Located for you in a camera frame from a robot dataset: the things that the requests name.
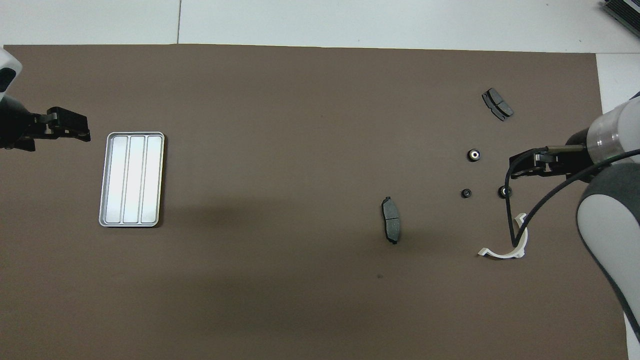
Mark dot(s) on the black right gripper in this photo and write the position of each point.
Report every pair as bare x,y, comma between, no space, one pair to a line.
575,157

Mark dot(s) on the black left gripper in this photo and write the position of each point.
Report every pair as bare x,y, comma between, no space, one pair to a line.
15,125

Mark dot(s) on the small black bearing gear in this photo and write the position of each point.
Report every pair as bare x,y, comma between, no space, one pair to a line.
466,193
503,191

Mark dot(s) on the black bearing gear silver centre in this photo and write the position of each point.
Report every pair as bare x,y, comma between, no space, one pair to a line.
473,155

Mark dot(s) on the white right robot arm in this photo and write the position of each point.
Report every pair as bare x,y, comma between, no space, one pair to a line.
615,230

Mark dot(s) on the silver metal tray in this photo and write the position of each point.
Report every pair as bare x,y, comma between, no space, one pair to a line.
131,180

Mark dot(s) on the dark grey brake pad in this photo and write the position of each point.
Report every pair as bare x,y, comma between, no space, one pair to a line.
497,104
391,220

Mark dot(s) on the dark grey ribbed device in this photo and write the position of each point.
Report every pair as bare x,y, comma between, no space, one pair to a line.
625,12

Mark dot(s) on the brown table mat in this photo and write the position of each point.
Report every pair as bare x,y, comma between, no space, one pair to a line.
300,125

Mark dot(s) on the white curved plastic bracket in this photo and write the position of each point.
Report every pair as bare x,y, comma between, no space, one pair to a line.
497,254

